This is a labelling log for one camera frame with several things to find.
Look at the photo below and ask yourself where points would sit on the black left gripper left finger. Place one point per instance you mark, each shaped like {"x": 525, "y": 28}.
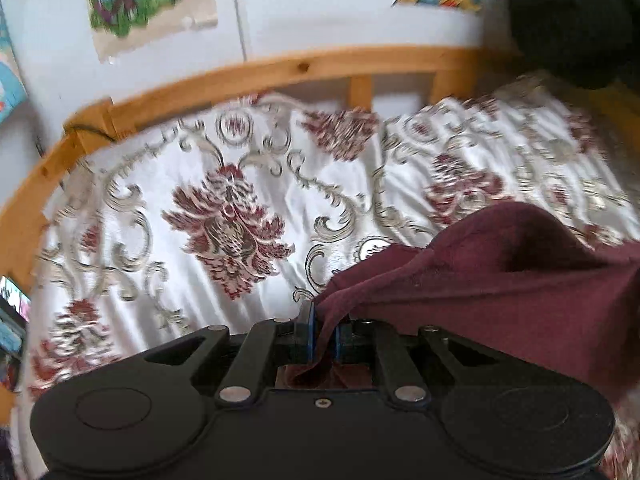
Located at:
{"x": 304, "y": 332}

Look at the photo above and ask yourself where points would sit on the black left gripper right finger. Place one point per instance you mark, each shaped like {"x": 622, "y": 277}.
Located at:
{"x": 346, "y": 342}

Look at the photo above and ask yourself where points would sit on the dark pillow at bed corner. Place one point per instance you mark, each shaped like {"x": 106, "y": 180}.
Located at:
{"x": 589, "y": 43}

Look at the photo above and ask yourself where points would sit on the maroon small garment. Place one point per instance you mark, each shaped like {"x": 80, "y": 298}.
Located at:
{"x": 513, "y": 278}

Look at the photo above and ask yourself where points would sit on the green-haired girl wall drawing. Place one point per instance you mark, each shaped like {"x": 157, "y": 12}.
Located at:
{"x": 123, "y": 25}

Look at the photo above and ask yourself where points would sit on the wooden bed frame rail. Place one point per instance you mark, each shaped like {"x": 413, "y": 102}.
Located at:
{"x": 387, "y": 81}

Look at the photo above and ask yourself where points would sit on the white floral satin bedspread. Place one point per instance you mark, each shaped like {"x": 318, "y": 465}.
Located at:
{"x": 245, "y": 211}

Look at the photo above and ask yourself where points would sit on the blue orange wall drawing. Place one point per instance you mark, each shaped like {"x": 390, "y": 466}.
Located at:
{"x": 12, "y": 90}

